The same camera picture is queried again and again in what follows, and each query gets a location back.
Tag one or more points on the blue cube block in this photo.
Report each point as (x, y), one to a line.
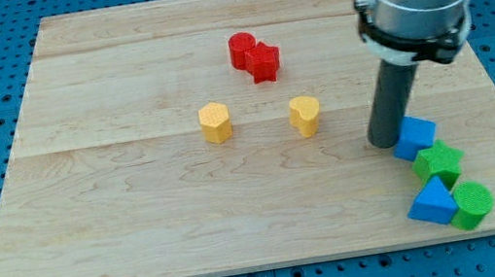
(415, 134)

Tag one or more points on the yellow hexagon block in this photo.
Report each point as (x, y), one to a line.
(214, 119)

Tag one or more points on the yellow heart block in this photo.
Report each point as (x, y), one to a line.
(304, 114)

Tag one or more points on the red star block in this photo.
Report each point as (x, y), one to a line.
(263, 62)

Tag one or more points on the red cylinder block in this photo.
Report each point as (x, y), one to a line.
(239, 44)

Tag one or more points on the light wooden board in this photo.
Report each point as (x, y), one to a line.
(110, 175)

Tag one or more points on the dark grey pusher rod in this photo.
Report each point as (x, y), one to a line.
(391, 95)

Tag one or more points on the green star block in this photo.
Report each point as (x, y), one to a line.
(442, 161)

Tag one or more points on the blue triangle block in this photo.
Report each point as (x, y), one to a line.
(434, 204)

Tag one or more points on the green cylinder block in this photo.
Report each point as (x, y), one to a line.
(474, 201)

